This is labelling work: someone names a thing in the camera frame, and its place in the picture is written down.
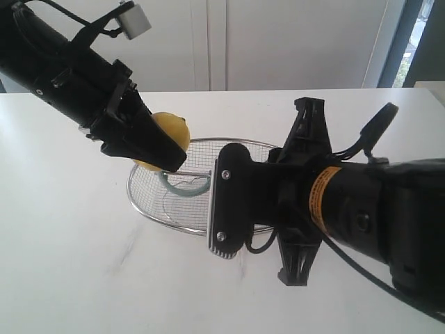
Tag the oval metal mesh basket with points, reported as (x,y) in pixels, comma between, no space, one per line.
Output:
(152,200)

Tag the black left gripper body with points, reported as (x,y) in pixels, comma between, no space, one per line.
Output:
(97,95)

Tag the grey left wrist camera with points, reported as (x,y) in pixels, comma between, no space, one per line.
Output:
(133,22)

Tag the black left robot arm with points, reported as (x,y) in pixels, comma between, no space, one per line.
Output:
(22,31)

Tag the yellow lemon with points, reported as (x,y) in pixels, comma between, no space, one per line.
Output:
(161,140)

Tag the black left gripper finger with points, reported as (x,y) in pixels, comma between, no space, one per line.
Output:
(116,132)

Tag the green handled vegetable peeler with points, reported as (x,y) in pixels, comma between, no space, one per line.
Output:
(186,193)

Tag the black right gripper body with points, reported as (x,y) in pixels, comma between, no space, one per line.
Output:
(279,191)

